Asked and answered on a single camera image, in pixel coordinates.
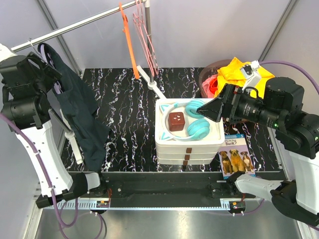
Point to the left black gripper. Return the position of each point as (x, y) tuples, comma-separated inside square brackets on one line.
[(50, 74)]

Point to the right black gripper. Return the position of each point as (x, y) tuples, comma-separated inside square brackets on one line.
[(215, 108)]

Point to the orange shorts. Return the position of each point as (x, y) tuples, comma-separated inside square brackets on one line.
[(213, 85)]

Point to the pink shorts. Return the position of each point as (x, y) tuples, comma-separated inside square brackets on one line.
[(205, 86)]

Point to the lavender plastic hanger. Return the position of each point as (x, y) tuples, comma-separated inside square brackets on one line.
[(47, 58)]

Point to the yellow shorts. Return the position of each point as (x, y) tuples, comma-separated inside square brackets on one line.
[(231, 74)]

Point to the navy blue shorts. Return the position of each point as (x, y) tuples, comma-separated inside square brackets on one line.
[(79, 107)]

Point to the orange plastic hanger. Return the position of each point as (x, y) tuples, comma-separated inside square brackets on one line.
[(126, 31)]

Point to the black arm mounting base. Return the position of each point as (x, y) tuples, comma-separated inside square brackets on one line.
[(167, 190)]

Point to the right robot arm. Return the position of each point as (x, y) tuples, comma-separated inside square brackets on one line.
[(280, 108)]

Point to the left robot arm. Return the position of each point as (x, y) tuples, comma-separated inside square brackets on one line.
[(27, 110)]

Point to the brown translucent basket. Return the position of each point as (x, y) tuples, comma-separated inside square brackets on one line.
[(209, 71)]

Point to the teal cat-ear headphones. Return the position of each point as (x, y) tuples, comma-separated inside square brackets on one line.
[(197, 130)]

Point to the brown cube charger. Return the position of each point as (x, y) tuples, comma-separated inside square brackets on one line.
[(176, 121)]

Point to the white stacked storage box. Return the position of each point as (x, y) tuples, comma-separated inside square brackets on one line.
[(187, 152)]

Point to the dog picture book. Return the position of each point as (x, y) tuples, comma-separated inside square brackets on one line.
[(234, 156)]

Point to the metal clothes rack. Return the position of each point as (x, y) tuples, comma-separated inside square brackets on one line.
[(152, 85)]

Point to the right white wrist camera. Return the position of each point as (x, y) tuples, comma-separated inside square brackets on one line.
[(251, 74)]

